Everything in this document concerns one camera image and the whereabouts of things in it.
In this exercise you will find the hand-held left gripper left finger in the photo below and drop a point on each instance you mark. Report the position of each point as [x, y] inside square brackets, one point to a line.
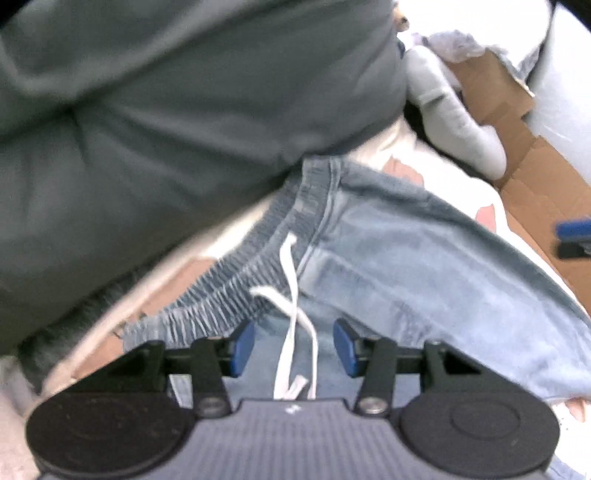
[242, 346]

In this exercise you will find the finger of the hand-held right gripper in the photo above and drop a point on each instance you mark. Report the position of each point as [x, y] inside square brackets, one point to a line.
[575, 230]

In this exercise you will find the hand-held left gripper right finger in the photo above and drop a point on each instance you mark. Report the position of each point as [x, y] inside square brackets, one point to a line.
[346, 346]

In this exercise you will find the blue denim pants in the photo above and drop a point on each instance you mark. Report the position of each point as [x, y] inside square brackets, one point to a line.
[392, 258]

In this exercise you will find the flattened cardboard sheet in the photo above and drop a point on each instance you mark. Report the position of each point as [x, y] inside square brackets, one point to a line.
[540, 194]

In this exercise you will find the bear print bed sheet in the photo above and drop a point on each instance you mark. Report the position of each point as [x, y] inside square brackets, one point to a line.
[457, 184]

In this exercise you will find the grey neck pillow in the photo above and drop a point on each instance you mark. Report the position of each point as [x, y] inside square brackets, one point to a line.
[448, 115]

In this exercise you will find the dark grey blanket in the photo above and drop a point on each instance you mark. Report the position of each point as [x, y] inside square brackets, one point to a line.
[69, 332]

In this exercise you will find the white pillow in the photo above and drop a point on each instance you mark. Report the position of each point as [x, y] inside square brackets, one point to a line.
[471, 18]

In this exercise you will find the dark grey pillow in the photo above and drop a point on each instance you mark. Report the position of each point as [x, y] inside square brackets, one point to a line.
[161, 115]

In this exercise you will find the small brown teddy bear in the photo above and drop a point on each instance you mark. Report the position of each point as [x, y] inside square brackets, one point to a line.
[400, 21]

